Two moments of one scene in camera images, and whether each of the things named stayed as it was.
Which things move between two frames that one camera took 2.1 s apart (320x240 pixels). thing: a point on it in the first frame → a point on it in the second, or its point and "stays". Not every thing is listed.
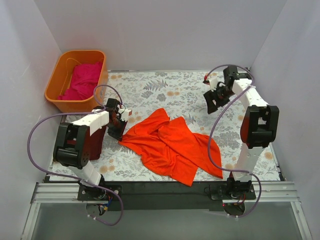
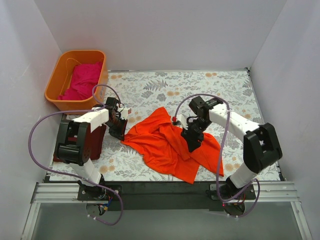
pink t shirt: (84, 82) stays
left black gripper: (119, 125) stays
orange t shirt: (178, 151) stays
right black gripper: (216, 95) → (192, 133)
